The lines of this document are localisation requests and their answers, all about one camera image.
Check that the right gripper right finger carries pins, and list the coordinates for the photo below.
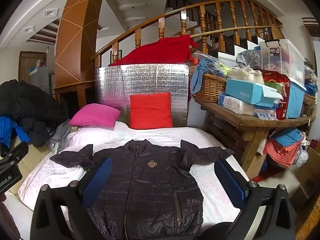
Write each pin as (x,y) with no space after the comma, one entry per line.
(277,221)

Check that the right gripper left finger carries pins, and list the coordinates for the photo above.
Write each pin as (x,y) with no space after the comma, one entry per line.
(60,213)

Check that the black quilted jacket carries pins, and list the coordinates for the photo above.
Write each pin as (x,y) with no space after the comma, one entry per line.
(150,193)

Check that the folded clothes stack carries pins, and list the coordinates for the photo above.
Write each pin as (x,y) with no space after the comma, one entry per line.
(284,146)

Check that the beige sofa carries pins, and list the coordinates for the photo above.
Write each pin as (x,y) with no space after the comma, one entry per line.
(28,163)

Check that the blue jacket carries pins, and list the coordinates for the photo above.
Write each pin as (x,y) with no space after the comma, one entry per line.
(7,125)

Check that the white bed blanket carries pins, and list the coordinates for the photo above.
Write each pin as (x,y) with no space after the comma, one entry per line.
(217,206)

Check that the grey garment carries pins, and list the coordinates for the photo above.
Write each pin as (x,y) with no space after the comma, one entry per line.
(58,141)

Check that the black coat pile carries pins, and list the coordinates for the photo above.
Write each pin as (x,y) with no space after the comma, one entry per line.
(32,108)

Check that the wooden side table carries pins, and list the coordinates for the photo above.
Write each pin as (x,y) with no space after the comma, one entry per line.
(243,133)

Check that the pink pillow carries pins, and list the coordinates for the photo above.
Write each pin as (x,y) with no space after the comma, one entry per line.
(96,115)

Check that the brown curved column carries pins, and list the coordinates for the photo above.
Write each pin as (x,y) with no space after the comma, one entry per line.
(75,45)

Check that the tissue pack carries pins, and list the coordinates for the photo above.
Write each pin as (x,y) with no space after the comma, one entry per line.
(235,105)

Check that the teal cardboard box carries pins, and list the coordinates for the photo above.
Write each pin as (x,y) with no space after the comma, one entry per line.
(252,93)

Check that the blue plastic bin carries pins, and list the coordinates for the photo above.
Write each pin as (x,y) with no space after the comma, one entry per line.
(296,98)

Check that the silver foil headboard panel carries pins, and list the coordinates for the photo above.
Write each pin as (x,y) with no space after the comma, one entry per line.
(115,85)

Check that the red printed box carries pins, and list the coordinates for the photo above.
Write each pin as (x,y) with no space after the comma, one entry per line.
(281,83)

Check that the red pillow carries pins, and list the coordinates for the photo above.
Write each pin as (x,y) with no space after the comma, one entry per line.
(150,111)

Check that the wicker basket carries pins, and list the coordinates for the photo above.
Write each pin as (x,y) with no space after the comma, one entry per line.
(211,87)

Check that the clear plastic storage box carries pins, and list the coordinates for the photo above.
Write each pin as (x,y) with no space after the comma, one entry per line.
(283,57)

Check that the blue cloth in basket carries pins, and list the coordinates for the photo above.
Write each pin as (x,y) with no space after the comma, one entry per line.
(205,66)

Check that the red cloth on headboard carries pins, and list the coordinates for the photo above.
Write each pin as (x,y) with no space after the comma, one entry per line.
(170,50)

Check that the wooden stair railing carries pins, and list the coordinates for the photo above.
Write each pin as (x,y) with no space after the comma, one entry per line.
(206,23)

